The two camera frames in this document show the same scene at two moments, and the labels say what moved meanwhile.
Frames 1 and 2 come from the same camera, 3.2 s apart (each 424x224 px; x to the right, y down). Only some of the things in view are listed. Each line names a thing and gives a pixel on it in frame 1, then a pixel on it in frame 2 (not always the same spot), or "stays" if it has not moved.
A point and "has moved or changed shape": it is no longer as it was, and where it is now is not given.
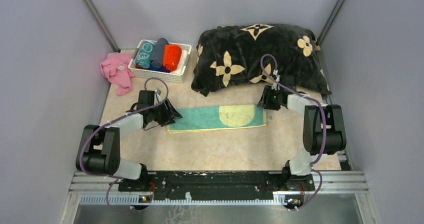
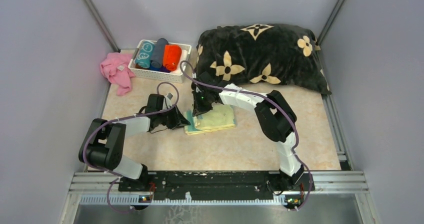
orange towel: (171, 56) stays
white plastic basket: (154, 73) stays
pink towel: (115, 68) stays
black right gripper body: (271, 98) -> (202, 103)
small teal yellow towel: (197, 119) has moved or changed shape
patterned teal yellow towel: (145, 54) stays
